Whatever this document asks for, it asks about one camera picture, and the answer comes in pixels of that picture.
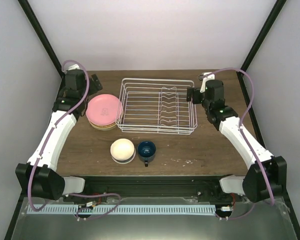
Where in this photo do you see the white wire dish rack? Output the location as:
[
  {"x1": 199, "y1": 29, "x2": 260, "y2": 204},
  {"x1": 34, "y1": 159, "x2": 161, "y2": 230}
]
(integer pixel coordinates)
[{"x1": 115, "y1": 78, "x2": 198, "y2": 135}]

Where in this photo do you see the cream and blue bowl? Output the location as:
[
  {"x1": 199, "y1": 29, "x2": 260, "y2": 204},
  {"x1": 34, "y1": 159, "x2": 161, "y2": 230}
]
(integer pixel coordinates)
[{"x1": 110, "y1": 138, "x2": 135, "y2": 162}]

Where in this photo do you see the dark blue mug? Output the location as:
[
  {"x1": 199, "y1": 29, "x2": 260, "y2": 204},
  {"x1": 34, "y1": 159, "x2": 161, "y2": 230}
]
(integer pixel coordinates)
[{"x1": 136, "y1": 141, "x2": 157, "y2": 167}]

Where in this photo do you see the cream shallow bowl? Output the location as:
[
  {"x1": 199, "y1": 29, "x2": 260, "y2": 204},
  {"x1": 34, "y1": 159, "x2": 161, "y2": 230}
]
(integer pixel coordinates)
[{"x1": 111, "y1": 150, "x2": 136, "y2": 165}]

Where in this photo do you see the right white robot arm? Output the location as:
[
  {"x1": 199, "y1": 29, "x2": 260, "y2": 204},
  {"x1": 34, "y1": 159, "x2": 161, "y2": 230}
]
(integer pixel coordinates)
[{"x1": 186, "y1": 72, "x2": 287, "y2": 206}]

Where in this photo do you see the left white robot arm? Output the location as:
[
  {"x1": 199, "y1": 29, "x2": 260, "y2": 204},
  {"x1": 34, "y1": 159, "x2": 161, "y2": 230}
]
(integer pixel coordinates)
[{"x1": 15, "y1": 60, "x2": 102, "y2": 202}]

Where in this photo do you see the pink plate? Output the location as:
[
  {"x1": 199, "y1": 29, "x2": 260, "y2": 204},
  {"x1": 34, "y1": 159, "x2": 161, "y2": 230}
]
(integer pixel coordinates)
[{"x1": 85, "y1": 93, "x2": 123, "y2": 125}]

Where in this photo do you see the beige plate stack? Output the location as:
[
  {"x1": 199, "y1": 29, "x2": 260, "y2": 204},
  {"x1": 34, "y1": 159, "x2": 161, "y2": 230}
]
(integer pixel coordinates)
[{"x1": 87, "y1": 99, "x2": 124, "y2": 131}]

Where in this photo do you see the light blue slotted strip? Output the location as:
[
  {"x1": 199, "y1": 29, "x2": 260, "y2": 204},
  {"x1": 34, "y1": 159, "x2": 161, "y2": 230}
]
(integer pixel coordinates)
[{"x1": 37, "y1": 204, "x2": 216, "y2": 216}]

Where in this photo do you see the metal front sheet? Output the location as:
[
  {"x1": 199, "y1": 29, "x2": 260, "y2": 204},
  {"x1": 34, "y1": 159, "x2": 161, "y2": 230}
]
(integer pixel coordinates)
[{"x1": 5, "y1": 198, "x2": 300, "y2": 240}]

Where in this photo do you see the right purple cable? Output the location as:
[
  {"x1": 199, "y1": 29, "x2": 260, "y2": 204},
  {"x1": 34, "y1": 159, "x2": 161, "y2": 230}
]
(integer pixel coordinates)
[{"x1": 209, "y1": 67, "x2": 276, "y2": 221}]

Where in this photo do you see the purple cable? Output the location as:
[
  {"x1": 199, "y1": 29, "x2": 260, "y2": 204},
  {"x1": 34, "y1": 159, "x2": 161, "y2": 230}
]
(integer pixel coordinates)
[
  {"x1": 209, "y1": 67, "x2": 276, "y2": 221},
  {"x1": 27, "y1": 59, "x2": 122, "y2": 221}
]

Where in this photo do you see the left black frame post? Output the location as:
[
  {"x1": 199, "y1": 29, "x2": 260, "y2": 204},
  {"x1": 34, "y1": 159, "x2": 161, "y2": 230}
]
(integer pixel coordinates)
[{"x1": 18, "y1": 0, "x2": 64, "y2": 78}]

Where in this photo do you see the black frame post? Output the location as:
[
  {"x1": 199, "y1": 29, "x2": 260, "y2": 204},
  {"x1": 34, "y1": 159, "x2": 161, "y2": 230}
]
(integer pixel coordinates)
[
  {"x1": 18, "y1": 0, "x2": 64, "y2": 78},
  {"x1": 241, "y1": 0, "x2": 287, "y2": 71}
]

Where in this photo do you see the right black frame post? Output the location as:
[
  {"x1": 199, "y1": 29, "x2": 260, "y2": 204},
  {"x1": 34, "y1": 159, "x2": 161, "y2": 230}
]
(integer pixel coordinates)
[{"x1": 241, "y1": 0, "x2": 287, "y2": 71}]

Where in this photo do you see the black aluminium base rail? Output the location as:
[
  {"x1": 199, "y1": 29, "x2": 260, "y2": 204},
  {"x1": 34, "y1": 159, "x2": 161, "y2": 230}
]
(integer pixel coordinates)
[{"x1": 62, "y1": 175, "x2": 248, "y2": 203}]

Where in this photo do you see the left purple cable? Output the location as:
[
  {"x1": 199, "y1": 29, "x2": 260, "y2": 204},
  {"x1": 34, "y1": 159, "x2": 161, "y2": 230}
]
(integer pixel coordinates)
[{"x1": 27, "y1": 59, "x2": 122, "y2": 221}]

